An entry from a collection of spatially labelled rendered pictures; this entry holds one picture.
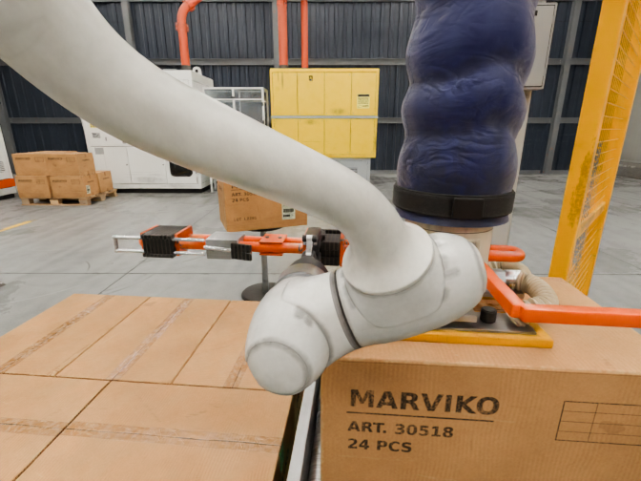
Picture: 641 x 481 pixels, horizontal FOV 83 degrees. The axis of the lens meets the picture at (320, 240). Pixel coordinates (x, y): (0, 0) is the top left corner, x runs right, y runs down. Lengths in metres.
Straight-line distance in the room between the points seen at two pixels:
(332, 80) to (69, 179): 5.23
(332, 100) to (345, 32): 3.79
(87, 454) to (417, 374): 0.86
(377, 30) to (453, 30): 10.94
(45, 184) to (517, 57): 7.84
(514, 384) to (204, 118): 0.62
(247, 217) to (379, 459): 2.09
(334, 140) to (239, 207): 5.54
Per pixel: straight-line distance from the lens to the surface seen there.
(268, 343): 0.40
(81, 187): 7.77
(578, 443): 0.85
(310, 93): 8.00
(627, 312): 0.65
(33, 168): 8.23
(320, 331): 0.42
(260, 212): 2.66
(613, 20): 1.33
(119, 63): 0.30
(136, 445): 1.17
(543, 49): 1.79
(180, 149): 0.30
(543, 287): 0.81
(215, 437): 1.13
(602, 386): 0.79
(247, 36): 11.66
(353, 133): 8.00
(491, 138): 0.68
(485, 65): 0.68
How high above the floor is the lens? 1.32
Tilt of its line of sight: 17 degrees down
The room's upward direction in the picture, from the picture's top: straight up
